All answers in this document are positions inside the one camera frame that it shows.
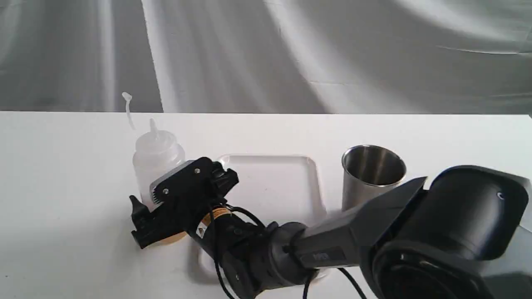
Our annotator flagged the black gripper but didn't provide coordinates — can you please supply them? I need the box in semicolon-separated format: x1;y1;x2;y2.
129;162;239;248

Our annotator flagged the translucent squeeze bottle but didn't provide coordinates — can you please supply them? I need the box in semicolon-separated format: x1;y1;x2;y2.
122;92;188;245

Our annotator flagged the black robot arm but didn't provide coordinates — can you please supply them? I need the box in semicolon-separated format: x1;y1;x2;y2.
129;157;531;299

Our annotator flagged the stainless steel cup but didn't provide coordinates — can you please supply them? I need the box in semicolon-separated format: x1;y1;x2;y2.
341;145;407;211

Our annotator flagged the white plastic tray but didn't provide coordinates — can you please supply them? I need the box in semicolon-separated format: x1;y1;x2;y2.
198;154;333;287

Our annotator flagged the grey backdrop cloth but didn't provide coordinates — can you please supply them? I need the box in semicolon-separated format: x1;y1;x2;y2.
0;0;532;114

